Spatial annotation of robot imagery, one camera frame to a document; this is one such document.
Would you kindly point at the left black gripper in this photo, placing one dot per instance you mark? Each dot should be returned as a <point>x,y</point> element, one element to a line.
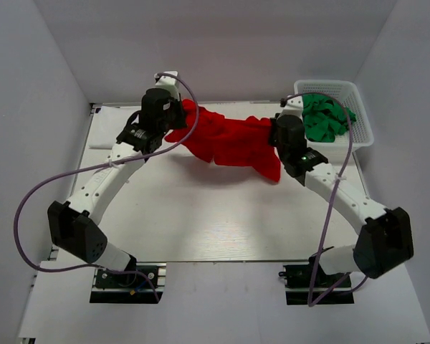
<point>177,104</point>

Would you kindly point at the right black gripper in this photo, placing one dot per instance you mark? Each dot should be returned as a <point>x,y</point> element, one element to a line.
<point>274,122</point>

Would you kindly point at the red t shirt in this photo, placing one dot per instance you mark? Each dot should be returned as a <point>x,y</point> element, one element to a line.
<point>229,142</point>

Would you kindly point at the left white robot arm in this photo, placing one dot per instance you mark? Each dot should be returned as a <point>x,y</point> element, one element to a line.
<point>74,224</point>

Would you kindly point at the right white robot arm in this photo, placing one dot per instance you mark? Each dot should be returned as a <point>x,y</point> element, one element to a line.
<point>384,235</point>

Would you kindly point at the green t shirt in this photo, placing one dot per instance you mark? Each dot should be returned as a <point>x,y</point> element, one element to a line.
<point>323,118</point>

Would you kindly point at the folded white t shirt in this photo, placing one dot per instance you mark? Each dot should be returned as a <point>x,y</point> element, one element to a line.
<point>107,123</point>

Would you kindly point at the white plastic basket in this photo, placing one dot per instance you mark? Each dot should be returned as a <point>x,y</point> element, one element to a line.
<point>345,94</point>

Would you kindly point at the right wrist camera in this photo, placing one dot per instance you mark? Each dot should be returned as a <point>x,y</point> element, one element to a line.
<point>292,105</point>

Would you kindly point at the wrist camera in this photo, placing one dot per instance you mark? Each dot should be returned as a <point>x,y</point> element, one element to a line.
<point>168,83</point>
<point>292,105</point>

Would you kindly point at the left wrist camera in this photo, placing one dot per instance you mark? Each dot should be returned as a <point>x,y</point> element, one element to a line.
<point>168,83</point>

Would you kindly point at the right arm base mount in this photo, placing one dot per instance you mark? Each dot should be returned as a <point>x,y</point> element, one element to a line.
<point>297,284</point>

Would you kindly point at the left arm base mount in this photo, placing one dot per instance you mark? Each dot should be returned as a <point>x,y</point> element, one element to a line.
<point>145,288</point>

